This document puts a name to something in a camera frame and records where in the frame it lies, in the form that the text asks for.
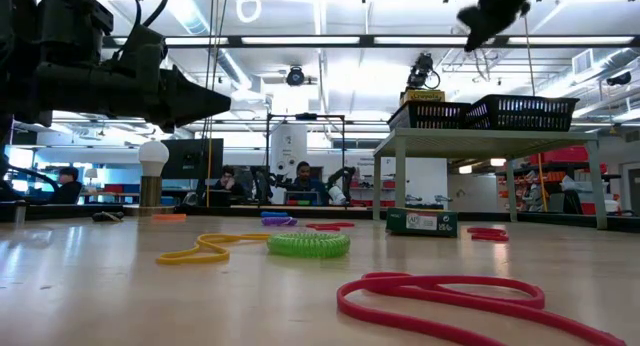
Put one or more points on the yellow green Crayola crayon box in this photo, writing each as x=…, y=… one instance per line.
x=422, y=97

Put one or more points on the black monitor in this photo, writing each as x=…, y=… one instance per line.
x=190, y=158

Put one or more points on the black overhead camera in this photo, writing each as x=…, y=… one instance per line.
x=295, y=77

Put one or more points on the lamp with white globe bulb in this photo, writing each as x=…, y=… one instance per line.
x=153, y=156

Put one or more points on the overhead bar with light strips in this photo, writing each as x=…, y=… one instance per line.
x=367, y=41

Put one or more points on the black background station frame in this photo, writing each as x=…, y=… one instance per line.
x=305, y=116

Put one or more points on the purple spiral coil band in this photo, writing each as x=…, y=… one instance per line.
x=279, y=221

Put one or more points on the pale green metal riser shelf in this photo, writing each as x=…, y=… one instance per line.
x=480, y=136

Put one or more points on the red rubber band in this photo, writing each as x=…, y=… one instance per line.
x=480, y=231
x=342, y=298
x=320, y=227

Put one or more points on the white partition board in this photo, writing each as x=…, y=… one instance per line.
x=425, y=181

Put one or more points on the black ceiling-hung device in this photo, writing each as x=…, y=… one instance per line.
x=420, y=71

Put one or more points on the blue spiral coil band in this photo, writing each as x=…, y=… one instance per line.
x=274, y=214

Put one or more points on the small white desk lamp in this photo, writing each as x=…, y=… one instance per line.
x=91, y=173

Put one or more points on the yellow rubber band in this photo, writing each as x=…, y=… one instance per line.
x=165, y=259

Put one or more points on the orange rubber band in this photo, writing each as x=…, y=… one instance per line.
x=169, y=217

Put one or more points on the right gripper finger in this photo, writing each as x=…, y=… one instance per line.
x=499, y=22
x=480, y=31

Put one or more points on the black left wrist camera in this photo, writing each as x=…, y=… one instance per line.
x=142, y=53

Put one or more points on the Crayola box with blue print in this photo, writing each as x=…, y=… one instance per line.
x=400, y=226

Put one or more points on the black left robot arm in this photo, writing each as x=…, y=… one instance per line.
x=75, y=26

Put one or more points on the green spiral coil band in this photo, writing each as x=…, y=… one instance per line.
x=308, y=246

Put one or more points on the red storage bins rack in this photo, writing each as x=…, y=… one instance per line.
x=560, y=155

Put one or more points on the person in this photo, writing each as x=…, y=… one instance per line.
x=303, y=171
x=229, y=178
x=69, y=186

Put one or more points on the black background robot arm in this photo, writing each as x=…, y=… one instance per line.
x=342, y=178
x=272, y=178

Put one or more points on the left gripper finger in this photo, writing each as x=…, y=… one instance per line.
x=192, y=111
x=192, y=88

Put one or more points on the black plastic mesh basket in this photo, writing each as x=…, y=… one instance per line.
x=430, y=118
x=550, y=116

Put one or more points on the white ceiling air vent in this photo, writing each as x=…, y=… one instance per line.
x=582, y=62

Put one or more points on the white pillar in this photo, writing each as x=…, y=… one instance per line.
x=289, y=146

